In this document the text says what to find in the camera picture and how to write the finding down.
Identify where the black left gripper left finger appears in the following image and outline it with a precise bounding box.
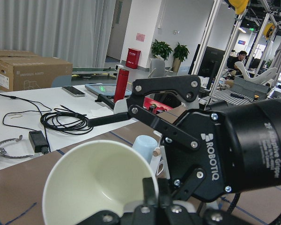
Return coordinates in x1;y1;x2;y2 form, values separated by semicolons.
142;178;158;206

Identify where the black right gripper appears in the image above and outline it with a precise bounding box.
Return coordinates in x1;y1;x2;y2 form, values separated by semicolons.
127;75;281;202

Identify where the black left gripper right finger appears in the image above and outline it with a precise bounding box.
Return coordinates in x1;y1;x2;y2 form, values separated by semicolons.
157;178;172;206

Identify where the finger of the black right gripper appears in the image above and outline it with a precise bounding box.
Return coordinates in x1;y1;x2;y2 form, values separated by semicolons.
88;99;131;127

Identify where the light blue plastic cup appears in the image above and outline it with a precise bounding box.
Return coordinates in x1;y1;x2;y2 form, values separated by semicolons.
132;135;158;164

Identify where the pale blue plastic cup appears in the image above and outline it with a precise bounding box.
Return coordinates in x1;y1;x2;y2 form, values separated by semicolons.
42;140;155;225

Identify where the black smartphone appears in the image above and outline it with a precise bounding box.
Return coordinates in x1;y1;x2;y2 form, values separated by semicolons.
62;86;85;97

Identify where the red thermos bottle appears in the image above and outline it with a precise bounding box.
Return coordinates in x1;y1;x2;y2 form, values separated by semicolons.
113;69;129;103

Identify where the red parts tray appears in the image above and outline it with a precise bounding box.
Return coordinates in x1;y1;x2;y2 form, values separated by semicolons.
143;97;172;114

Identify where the black power adapter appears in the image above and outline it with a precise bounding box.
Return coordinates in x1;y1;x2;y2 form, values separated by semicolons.
28;131;49;154

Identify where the red fire cabinet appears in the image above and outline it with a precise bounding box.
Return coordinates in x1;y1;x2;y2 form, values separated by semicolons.
126;48;141;69

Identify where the black computer monitor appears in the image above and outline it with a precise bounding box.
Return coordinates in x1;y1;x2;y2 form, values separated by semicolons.
198;46;225;77

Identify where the cardboard box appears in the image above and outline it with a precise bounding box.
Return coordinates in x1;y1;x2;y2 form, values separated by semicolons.
0;49;73;91

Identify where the metal rod with claw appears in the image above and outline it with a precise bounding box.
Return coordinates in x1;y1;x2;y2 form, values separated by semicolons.
0;135;35;160

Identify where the white wire cup rack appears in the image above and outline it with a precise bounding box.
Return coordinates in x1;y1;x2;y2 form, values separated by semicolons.
150;130;170;180

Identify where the coiled black cable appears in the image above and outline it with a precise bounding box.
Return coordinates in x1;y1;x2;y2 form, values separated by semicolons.
40;104;94;135

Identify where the aluminium frame post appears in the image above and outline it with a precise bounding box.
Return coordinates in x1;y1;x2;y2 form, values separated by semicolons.
192;0;239;104

